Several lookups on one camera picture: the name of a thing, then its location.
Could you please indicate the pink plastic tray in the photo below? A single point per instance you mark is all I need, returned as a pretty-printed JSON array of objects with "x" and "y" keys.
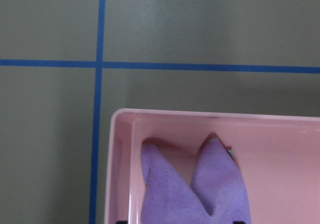
[{"x": 278, "y": 156}]

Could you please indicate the purple cloth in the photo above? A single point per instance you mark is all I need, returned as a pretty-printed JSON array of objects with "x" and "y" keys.
[{"x": 216, "y": 194}]

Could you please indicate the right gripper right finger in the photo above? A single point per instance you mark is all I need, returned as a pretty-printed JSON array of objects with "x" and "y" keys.
[{"x": 241, "y": 222}]

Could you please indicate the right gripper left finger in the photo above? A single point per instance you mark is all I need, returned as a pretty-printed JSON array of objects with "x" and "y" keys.
[{"x": 122, "y": 222}]

